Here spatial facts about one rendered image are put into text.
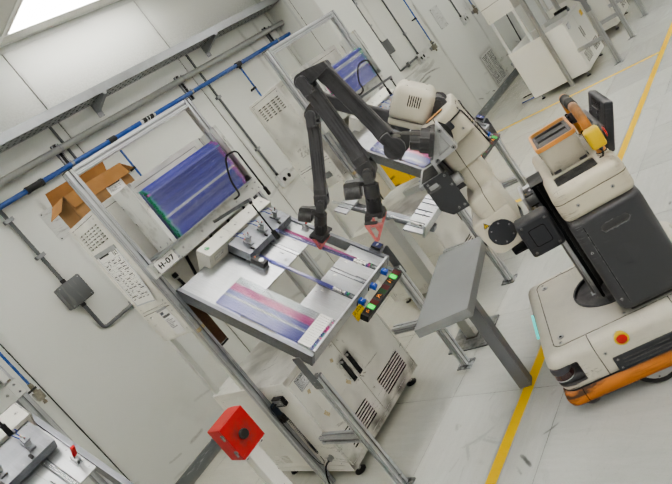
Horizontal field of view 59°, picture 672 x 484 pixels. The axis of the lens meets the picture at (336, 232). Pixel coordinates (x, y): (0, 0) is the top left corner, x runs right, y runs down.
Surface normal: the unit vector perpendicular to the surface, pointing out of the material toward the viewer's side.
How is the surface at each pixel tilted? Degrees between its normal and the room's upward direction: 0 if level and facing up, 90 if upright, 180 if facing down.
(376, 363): 90
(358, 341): 90
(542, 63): 90
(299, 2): 90
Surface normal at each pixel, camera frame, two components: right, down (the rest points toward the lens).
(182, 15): 0.63, -0.29
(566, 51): -0.51, 0.55
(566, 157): -0.15, 0.40
